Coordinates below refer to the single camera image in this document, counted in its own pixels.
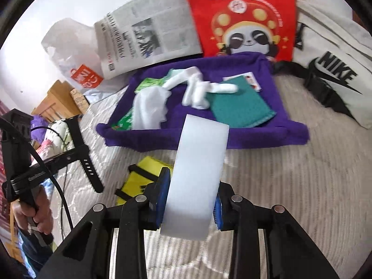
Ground person's left forearm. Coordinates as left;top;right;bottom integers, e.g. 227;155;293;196
12;228;54;271

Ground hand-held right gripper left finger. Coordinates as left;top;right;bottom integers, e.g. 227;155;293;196
38;167;172;279

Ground speckled brown box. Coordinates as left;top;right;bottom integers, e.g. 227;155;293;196
70;89;89;114

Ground green printed packet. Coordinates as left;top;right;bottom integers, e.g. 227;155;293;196
112;109;136;131

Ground folded newspaper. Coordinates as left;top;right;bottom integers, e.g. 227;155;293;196
93;0;203;80

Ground person's left hand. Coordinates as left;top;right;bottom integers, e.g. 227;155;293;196
13;184;54;239

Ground fruit print sachet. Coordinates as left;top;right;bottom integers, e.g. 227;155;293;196
223;73;260;92

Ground white plastic bag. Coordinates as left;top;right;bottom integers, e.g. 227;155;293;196
41;18;131;99

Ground purple fabric tray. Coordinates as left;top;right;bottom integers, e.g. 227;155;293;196
96;52;309;153

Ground green tissue packet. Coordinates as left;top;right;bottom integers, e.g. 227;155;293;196
135;78;167;95

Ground white tights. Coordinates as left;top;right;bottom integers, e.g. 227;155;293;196
163;67;239;109

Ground colourful printed blanket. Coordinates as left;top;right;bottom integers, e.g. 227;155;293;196
0;102;76;239

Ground cream waist bag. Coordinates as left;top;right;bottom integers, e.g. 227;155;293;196
273;0;372;130

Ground white foam block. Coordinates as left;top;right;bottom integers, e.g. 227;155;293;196
160;114;230;241

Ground black cable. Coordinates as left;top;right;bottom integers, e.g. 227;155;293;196
0;118;74;239

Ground striped bed sheet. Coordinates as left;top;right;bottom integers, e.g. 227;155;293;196
49;73;372;279

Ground yellow pouch with black straps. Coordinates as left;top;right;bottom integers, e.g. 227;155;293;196
115;156;166;207

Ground white cloth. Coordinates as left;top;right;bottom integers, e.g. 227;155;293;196
132;87;172;130

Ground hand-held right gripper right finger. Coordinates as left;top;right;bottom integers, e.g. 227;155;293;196
213;180;340;279

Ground teal ribbed cloth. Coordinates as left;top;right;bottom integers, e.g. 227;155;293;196
211;77;276;128

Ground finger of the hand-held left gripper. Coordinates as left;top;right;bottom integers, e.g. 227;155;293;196
80;155;104;194
41;116;89;169

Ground red paper bag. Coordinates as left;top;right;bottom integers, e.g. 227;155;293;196
179;0;297;62

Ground wooden furniture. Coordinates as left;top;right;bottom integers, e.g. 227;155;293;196
31;80;90;123

